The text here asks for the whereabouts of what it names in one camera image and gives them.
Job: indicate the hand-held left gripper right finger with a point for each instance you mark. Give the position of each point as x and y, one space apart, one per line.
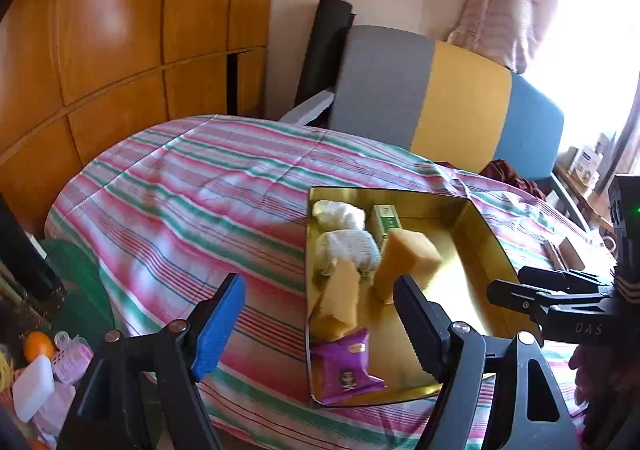
417 325

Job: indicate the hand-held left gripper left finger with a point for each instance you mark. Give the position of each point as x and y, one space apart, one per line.
220 325

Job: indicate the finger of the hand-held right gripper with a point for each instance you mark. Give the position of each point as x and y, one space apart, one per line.
525 301
560 280

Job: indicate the yellow sponge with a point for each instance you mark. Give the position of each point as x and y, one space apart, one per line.
407 260
340 300

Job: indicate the gold metal tin box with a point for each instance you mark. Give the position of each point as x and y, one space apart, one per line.
465 270

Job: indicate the purple snack packet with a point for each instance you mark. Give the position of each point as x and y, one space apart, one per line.
345 370

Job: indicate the white gauze pouch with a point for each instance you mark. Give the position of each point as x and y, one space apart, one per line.
350 250

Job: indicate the small green white box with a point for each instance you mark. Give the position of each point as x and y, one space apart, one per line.
385 225

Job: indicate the white plastic bag ball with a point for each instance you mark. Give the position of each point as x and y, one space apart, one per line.
340 215

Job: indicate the person's right hand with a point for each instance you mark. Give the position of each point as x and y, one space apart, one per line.
600 380

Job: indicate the wooden side table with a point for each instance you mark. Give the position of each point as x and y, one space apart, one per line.
595 205

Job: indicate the white box with blue label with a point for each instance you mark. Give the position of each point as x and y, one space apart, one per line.
585 165

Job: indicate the maroon cloth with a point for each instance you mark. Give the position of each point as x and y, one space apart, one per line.
505 172

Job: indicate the striped pink green tablecloth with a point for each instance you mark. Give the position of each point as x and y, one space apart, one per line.
200 205

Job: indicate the green round basin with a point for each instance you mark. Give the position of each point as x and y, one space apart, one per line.
75 280

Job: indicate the pink plastic basket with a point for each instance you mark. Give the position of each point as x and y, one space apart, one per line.
72 362

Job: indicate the orange fruit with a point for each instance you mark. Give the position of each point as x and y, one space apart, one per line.
39 346

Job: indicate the pink cloth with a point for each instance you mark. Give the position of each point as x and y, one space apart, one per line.
55 410

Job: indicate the window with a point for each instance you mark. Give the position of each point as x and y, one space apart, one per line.
590 55

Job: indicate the white plastic container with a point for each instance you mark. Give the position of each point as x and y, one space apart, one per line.
32 387

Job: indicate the grey yellow blue chair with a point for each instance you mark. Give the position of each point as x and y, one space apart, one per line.
465 105

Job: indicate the white foam piece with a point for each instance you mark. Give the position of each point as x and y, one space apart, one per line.
307 110

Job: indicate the pink patterned curtain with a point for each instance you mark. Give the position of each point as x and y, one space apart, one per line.
500 5

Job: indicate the black rolled mat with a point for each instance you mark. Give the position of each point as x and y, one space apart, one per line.
325 45

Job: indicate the wooden wardrobe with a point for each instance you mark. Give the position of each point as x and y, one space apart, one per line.
110 30

